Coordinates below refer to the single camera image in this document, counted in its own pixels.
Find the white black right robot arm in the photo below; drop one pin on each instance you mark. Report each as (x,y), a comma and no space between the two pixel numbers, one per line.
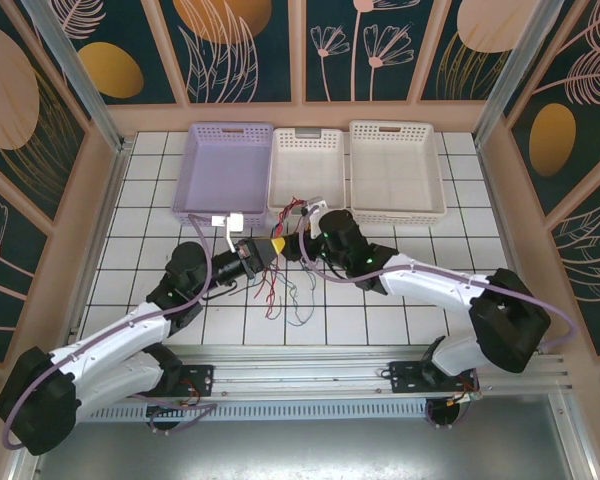
(430,285)

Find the aluminium frame post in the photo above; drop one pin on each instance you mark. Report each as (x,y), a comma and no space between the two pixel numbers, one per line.
(517,60)
(75,65)

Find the aluminium side rail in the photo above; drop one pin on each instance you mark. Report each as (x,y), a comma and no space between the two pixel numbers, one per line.
(512,250)
(103,225)

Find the aluminium mounting rail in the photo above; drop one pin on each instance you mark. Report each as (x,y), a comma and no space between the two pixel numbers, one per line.
(300,375)

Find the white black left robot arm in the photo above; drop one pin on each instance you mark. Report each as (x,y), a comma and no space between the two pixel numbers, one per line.
(110,335)

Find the cream plastic basket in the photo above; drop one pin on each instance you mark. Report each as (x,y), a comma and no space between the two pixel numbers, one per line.
(395,170)

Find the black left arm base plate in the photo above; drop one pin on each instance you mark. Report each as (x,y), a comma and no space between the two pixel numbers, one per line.
(202,380)

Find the purple plastic basket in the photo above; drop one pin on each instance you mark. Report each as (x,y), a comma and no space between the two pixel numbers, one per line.
(220,170)

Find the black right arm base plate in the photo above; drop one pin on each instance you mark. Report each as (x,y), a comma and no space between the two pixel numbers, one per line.
(405,380)

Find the grey metal sheet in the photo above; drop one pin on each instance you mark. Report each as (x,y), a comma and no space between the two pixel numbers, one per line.
(300,450)

